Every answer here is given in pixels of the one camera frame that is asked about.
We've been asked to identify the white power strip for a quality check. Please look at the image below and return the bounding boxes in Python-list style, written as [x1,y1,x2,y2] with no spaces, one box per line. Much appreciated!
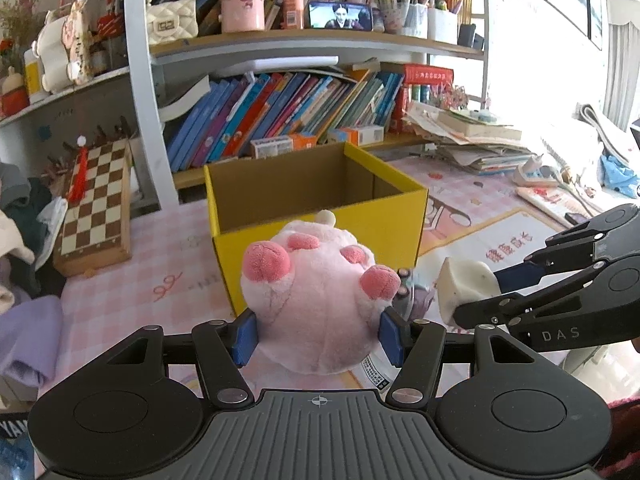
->
[512,156,566,188]

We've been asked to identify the cream faceted block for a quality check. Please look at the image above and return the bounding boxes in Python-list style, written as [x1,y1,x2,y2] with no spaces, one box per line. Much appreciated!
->
[436,256,501,328]

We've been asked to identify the blue plastic bag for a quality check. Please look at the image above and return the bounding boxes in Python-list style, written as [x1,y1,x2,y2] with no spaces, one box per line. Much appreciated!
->
[597,152,640,198]

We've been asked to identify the orange and white carton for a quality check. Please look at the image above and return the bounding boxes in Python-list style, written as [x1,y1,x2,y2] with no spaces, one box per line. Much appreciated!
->
[327,124,385,147]

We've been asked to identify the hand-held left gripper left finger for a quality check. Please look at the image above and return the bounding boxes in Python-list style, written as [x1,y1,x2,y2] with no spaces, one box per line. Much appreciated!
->
[107,307,258,409]

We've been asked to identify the red book box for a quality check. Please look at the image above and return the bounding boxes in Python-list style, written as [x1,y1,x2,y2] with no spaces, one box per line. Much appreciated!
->
[402,63,456,133]

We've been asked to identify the stack of papers and books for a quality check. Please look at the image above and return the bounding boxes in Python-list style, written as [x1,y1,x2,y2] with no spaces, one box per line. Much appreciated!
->
[402,100,538,176]

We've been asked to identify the pink plush toy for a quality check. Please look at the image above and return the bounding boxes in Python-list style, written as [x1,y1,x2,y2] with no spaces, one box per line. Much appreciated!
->
[240,210,403,391]

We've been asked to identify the row of colourful books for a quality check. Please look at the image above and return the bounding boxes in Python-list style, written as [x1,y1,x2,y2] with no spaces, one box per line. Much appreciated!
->
[165,71,406,173]

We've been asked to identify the purple smart watch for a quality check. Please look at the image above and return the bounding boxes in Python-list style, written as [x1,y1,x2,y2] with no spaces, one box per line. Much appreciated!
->
[392,267,441,321]

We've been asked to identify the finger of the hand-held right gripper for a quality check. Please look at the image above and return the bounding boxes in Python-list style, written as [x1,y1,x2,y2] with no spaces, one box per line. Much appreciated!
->
[452,252,640,331]
[492,203,640,293]

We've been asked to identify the yellow cardboard box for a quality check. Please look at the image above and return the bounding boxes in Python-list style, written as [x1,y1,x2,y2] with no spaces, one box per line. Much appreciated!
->
[203,141,430,313]

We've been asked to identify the clear pen holder with pens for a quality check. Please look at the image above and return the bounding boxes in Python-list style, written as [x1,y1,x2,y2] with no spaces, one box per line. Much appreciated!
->
[375,0,428,36]

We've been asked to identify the orange bottle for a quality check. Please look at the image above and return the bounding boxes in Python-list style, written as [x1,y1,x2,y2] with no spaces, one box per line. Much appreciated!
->
[281,0,306,30]

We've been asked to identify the pink checked cloth-covered desktop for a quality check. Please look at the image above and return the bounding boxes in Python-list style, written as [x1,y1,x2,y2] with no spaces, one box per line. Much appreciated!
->
[55,157,640,411]

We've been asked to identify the cream toy decoration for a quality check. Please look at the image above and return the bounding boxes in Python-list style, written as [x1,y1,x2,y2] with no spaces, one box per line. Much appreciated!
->
[32,0,96,93]

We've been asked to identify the red jar with cream lid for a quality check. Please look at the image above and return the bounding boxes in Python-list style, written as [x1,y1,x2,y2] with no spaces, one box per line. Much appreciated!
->
[0,65,31,117]

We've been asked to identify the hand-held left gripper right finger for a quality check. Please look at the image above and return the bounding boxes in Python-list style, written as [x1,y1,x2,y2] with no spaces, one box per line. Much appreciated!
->
[378,306,543,409]

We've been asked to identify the phone with lit screen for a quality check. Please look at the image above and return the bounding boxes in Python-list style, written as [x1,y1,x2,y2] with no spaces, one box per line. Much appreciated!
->
[307,1,373,31]

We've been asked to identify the small black box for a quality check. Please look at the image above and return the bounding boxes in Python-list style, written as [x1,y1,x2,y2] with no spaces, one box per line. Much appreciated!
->
[457,22,485,51]

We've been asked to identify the black bag with white lettering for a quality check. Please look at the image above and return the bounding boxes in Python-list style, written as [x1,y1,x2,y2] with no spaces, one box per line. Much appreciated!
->
[0,412,36,441]

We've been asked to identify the cream quilted handbag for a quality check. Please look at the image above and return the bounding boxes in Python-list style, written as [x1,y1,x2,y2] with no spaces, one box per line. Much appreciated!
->
[145,0,197,45]

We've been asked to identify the white desk bookshelf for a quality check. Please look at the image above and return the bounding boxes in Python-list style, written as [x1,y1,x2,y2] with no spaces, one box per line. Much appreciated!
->
[0,0,491,211]

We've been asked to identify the wooden chessboard box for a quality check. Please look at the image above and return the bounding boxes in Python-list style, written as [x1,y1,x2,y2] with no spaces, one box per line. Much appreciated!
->
[52,137,133,277]

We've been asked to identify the yellow and white bottle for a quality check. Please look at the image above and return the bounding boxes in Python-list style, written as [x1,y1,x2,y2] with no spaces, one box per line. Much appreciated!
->
[24,42,46,106]

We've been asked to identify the white pen holder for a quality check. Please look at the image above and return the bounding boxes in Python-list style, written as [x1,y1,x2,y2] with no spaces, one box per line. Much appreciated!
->
[426,7,459,45]

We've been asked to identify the lilac garment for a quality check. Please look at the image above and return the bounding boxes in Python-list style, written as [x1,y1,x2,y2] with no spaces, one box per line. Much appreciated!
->
[0,295,63,388]

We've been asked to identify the grey curtain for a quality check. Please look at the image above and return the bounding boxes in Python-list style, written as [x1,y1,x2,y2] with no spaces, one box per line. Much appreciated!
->
[602,0,640,131]

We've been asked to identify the pile of dark clothes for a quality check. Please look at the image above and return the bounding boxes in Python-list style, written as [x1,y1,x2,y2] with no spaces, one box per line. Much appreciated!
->
[0,162,68,301]

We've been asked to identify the dark red fuzzy clothing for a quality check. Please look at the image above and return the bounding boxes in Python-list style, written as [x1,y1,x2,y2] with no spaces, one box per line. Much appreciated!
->
[607,395,640,480]

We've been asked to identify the red tassel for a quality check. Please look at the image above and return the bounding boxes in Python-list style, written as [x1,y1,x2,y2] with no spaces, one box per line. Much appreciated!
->
[67,135,91,203]

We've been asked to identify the red and white booklet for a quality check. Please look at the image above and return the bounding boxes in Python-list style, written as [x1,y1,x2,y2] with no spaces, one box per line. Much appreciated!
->
[517,185,601,221]

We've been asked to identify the dried flowers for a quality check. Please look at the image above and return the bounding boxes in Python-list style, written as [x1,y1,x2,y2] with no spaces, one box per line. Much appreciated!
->
[0,0,51,76]

